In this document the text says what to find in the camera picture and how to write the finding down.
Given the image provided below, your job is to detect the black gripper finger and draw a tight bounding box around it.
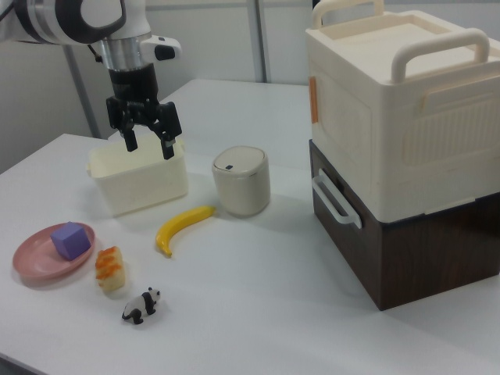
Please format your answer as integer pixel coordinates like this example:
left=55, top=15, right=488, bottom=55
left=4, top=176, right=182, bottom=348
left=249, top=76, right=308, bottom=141
left=105, top=95, right=139, bottom=153
left=149, top=101, right=184, bottom=160

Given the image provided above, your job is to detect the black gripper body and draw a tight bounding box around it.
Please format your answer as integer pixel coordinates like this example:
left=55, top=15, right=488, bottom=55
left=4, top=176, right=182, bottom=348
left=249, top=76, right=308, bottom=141
left=108, top=63, right=161, bottom=127

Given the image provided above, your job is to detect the dark drawer with white handle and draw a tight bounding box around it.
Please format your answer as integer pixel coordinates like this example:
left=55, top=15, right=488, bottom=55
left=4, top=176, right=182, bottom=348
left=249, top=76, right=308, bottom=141
left=309, top=139, right=383, bottom=282

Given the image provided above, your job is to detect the cream open plastic bin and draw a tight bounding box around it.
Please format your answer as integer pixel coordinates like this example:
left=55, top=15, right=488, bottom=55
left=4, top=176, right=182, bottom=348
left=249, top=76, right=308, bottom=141
left=85, top=134, right=189, bottom=218

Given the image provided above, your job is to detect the dark wood drawer cabinet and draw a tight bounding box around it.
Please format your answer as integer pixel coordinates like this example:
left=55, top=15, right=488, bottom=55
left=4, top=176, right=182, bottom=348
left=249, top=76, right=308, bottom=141
left=308, top=138, right=500, bottom=313

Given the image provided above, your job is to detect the small beige lidded trash can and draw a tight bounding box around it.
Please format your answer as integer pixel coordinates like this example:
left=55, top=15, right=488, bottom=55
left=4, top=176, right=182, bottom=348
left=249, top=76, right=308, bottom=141
left=212, top=145, right=272, bottom=218

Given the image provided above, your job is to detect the yellow toy banana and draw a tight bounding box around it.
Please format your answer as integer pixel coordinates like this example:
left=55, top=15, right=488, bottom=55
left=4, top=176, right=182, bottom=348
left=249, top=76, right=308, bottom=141
left=155, top=205, right=217, bottom=259

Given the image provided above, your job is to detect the purple cube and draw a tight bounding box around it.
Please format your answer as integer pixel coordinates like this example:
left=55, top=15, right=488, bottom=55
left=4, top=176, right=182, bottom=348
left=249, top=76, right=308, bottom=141
left=50, top=221, right=92, bottom=261

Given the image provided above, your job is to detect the toy salmon sushi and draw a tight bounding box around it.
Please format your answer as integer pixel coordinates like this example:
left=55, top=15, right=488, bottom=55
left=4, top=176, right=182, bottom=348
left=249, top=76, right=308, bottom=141
left=95, top=245, right=127, bottom=292

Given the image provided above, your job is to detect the pink plate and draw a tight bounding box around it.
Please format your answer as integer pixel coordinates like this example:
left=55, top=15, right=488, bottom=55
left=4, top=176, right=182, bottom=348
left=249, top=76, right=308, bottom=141
left=12, top=222, right=97, bottom=280

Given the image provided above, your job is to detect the toy panda figure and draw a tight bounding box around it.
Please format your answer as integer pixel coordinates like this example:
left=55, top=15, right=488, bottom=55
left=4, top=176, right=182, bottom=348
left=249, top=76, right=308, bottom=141
left=120, top=287, right=163, bottom=325

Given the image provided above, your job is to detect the grey partition frame post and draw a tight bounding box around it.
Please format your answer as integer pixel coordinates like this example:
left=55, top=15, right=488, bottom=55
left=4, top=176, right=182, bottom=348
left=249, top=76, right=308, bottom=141
left=63, top=43, right=99, bottom=138
left=255, top=0, right=272, bottom=84

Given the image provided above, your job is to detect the cream storage box with handles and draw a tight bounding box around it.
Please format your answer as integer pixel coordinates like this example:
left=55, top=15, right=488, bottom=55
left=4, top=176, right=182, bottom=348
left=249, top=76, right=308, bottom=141
left=304, top=0, right=500, bottom=226

